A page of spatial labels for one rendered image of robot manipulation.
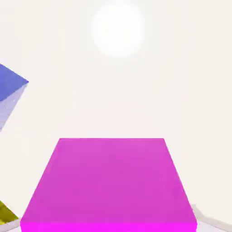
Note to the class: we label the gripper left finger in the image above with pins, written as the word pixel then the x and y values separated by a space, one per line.
pixel 10 228

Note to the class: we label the small magenta cube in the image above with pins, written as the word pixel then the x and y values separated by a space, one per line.
pixel 110 184

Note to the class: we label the large blue box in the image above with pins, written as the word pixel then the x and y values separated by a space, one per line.
pixel 9 85

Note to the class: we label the small yellow cube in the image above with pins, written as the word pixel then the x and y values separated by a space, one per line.
pixel 6 213

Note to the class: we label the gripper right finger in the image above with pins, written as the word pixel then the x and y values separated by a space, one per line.
pixel 212 224

